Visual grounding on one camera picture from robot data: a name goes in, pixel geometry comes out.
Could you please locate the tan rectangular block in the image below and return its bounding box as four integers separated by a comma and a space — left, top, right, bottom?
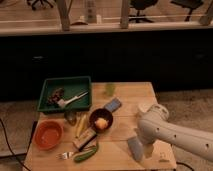
73, 128, 97, 149

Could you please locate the translucent green cup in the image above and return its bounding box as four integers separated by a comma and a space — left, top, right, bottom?
105, 83, 115, 97

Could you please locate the grey metal cup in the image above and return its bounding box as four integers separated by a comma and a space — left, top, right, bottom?
64, 111, 77, 126

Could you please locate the blue-grey towel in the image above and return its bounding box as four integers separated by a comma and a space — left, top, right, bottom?
127, 137, 144, 162

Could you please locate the white spatula in tray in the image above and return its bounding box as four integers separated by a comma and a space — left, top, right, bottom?
57, 92, 87, 108

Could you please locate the dark bowl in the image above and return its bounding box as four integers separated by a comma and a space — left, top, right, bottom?
89, 108, 113, 133

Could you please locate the metal fork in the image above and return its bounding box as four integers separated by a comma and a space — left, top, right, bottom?
56, 149, 88, 161

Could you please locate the black cable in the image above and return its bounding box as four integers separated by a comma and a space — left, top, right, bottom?
0, 118, 32, 171
175, 161, 196, 171

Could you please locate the green plastic tray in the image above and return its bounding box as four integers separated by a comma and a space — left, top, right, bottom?
37, 76, 92, 114

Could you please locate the brown grape cluster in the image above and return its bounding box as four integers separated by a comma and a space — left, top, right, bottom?
47, 88, 64, 105

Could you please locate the white paper cup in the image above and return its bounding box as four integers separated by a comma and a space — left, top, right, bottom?
137, 103, 150, 117

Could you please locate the black cable left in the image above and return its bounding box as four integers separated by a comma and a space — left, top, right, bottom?
0, 118, 32, 171

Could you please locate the yellow food piece in bowl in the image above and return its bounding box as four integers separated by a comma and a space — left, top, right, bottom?
95, 118, 108, 130

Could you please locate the green cucumber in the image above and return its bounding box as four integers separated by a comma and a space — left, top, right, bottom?
73, 143, 99, 163

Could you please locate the black office chair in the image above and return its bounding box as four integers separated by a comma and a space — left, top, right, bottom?
129, 0, 158, 23

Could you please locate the black cable right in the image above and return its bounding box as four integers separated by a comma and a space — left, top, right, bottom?
175, 161, 196, 171

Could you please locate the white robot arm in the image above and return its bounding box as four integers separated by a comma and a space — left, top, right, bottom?
137, 104, 213, 162

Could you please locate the yellow banana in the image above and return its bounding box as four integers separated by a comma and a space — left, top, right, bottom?
76, 114, 87, 138

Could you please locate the orange bowl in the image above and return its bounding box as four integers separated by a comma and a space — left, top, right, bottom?
34, 120, 63, 150

